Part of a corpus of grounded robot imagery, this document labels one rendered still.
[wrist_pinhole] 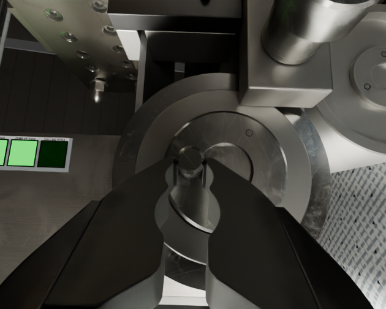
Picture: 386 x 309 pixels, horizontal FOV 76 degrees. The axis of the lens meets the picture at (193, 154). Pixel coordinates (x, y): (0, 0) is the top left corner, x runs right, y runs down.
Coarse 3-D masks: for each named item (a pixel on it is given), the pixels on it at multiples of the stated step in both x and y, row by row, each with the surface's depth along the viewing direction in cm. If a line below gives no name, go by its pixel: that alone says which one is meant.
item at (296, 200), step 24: (192, 96) 17; (216, 96) 17; (168, 120) 17; (264, 120) 17; (288, 120) 17; (144, 144) 16; (168, 144) 16; (288, 144) 16; (144, 168) 16; (288, 168) 16; (288, 192) 16; (168, 216) 15; (168, 240) 15; (192, 240) 15
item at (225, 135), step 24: (192, 120) 15; (216, 120) 15; (240, 120) 15; (192, 144) 15; (216, 144) 15; (240, 144) 15; (264, 144) 15; (240, 168) 15; (264, 168) 15; (192, 192) 14; (264, 192) 14; (192, 216) 14
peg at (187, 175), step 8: (184, 152) 12; (192, 152) 12; (200, 152) 12; (184, 160) 12; (192, 160) 12; (200, 160) 12; (184, 168) 12; (192, 168) 12; (200, 168) 12; (184, 176) 14; (192, 176) 13
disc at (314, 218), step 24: (168, 96) 18; (144, 120) 17; (120, 144) 17; (312, 144) 17; (120, 168) 17; (312, 168) 17; (312, 192) 16; (312, 216) 16; (168, 264) 16; (192, 264) 16
